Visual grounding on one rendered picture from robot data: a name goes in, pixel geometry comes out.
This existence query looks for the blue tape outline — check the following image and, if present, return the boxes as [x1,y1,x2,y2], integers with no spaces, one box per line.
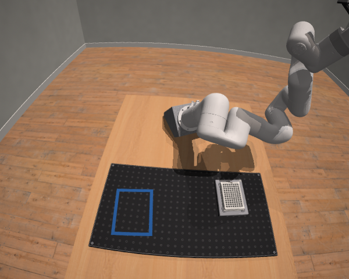
[111,189,153,236]

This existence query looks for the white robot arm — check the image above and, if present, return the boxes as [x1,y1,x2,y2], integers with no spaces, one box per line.
[177,22,349,149]

